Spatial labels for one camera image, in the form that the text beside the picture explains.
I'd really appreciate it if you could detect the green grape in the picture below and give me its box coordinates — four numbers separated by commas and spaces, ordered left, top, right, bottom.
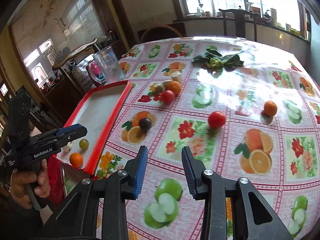
79, 139, 89, 151

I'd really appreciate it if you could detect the large orange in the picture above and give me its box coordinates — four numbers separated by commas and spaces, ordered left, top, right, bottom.
69, 152, 84, 168

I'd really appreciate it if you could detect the person's left hand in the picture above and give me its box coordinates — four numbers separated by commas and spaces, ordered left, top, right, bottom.
10, 159, 50, 209

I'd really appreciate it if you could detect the red rimmed white tray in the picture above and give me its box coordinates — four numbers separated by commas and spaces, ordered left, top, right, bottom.
54, 80, 132, 175

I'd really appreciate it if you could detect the dark red cup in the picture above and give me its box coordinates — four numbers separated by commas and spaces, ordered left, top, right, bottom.
86, 60, 105, 87

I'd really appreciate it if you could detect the dark plum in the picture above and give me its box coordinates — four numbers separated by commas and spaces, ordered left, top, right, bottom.
139, 118, 152, 132

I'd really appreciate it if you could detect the red tomato right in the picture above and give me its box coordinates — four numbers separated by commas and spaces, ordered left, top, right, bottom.
208, 111, 226, 129

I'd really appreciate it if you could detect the red tomato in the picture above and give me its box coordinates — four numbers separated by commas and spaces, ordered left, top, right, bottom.
161, 90, 175, 105
208, 111, 226, 129

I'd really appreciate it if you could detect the wooden carved rack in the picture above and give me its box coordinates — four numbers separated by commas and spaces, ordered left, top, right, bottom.
52, 38, 98, 81

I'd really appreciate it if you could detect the clear glass mug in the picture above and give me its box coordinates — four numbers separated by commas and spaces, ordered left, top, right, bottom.
93, 46, 125, 84

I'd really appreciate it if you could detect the floral plastic tablecloth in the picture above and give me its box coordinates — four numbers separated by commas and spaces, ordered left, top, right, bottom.
93, 37, 319, 239

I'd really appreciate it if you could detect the red tomato far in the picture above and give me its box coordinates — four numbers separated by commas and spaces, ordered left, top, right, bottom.
161, 90, 175, 105

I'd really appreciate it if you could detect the orange on table right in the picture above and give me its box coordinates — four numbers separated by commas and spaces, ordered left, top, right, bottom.
264, 100, 277, 116

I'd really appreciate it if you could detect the small orange far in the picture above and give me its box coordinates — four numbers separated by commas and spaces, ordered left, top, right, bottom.
166, 81, 182, 95

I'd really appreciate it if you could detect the green leafy vegetable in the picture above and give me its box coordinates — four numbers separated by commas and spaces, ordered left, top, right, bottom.
192, 49, 244, 69

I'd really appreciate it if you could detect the wicker chair back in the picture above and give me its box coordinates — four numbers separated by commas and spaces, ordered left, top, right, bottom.
138, 23, 186, 43

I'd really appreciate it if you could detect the dark wooden chair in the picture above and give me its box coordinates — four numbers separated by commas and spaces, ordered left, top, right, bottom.
219, 9, 260, 42

